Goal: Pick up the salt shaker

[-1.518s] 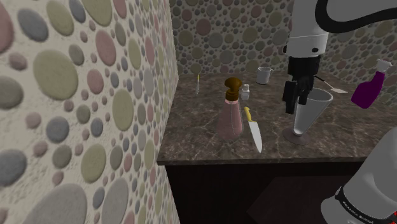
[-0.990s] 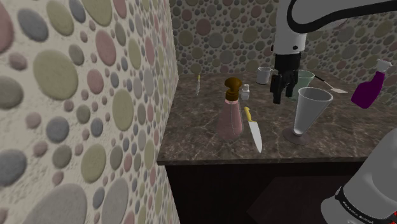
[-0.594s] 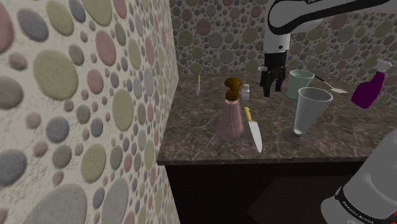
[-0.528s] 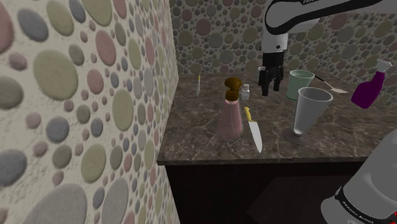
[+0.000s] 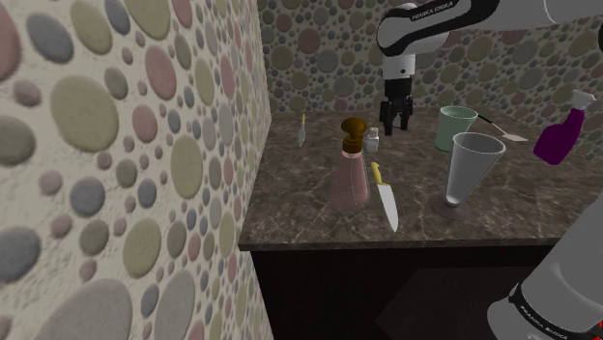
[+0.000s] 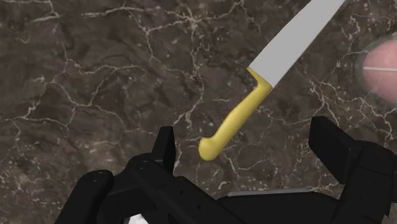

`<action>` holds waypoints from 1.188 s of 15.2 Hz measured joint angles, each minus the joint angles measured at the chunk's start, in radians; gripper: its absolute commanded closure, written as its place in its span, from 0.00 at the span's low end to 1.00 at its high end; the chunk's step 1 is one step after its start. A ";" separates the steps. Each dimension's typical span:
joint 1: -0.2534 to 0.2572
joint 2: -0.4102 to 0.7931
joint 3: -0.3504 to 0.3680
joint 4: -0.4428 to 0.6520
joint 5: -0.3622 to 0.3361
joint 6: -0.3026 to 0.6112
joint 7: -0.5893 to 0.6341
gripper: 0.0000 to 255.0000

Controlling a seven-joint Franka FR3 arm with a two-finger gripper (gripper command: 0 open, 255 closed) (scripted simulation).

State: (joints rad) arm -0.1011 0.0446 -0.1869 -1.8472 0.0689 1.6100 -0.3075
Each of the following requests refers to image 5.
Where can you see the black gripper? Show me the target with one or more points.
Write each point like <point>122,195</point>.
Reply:
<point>398,89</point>

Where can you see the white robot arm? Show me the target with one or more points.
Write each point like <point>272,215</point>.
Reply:
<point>424,33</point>

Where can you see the small white shaker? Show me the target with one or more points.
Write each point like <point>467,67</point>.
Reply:
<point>372,141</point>

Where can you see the pale green cup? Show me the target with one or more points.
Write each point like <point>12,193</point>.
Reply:
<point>452,129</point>

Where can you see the pink bottle with brown pump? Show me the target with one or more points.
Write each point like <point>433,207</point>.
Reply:
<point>349,179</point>

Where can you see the tall grey footed glass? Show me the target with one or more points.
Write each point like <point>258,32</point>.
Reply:
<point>471,165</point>

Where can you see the purple spray bottle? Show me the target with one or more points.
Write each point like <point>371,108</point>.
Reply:
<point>560,136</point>

